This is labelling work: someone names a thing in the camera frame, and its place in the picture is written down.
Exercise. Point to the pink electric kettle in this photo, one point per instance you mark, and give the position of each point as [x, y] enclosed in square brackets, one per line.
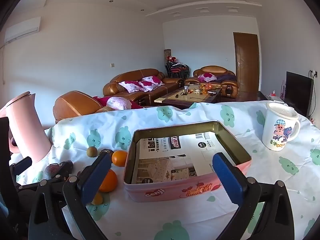
[25, 130]

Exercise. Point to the purple blanket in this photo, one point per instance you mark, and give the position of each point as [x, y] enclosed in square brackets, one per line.
[226, 78]

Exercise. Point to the long brown leather sofa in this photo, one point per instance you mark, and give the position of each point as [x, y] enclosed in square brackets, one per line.
[150, 97]

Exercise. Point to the dark wrinkled passion fruit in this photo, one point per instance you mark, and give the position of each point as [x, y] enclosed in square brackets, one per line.
[106, 151]

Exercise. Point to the stack of dark chairs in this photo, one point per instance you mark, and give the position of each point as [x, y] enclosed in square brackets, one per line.
[177, 71]

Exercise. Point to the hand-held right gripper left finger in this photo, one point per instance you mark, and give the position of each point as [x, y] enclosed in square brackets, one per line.
[96, 177]

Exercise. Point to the dark television cabinet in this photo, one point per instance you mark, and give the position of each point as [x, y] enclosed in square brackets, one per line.
[250, 97]

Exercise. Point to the pink floral pillow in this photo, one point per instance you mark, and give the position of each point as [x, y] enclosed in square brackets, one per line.
[131, 86]
[207, 77]
[151, 82]

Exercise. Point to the orange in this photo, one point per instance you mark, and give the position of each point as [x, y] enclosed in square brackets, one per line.
[111, 181]
[120, 158]

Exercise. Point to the wooden coffee table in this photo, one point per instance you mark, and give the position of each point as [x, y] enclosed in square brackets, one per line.
[180, 100]

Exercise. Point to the white air conditioner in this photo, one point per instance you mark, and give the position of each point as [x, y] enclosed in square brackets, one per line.
[22, 28]

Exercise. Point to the white green printed tablecloth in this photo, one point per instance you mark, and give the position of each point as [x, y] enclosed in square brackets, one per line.
[175, 217]

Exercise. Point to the white cartoon mug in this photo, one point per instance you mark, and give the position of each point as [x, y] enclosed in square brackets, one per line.
[272, 132]

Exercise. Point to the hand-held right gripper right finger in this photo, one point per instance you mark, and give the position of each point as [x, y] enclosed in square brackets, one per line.
[230, 180]

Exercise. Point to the brown wooden door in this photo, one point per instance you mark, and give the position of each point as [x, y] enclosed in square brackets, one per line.
[246, 60]

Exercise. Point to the pink tin box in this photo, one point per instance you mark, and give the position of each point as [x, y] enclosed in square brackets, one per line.
[150, 192]

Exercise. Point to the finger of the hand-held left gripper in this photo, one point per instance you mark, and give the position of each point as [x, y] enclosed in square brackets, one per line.
[66, 167]

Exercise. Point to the small yellow-brown fruit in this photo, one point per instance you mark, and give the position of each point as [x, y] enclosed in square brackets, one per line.
[98, 199]
[91, 152]

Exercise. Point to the printed paper sheet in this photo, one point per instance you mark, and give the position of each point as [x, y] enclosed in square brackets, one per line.
[175, 155]

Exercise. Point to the brown leather armchair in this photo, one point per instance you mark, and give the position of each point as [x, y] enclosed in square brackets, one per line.
[215, 70]

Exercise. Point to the black television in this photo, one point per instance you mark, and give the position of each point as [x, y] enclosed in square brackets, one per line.
[297, 92]

